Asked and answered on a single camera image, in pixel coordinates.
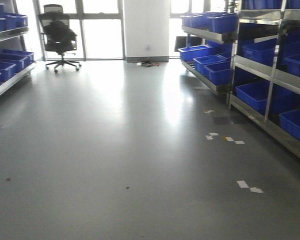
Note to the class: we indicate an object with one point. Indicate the right far steel shelf rack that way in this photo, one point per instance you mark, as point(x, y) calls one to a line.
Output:
point(208, 40)

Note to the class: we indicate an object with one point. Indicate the steel shelf rack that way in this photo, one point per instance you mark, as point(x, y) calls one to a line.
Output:
point(15, 61)
point(265, 64)
point(208, 40)

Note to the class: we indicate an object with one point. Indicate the right near steel shelf rack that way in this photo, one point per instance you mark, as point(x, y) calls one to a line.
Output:
point(265, 64)

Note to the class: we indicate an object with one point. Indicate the left steel shelf rack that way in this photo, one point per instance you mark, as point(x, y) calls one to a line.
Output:
point(15, 61)

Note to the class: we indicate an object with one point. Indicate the black office chair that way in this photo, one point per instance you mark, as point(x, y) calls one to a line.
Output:
point(58, 37)

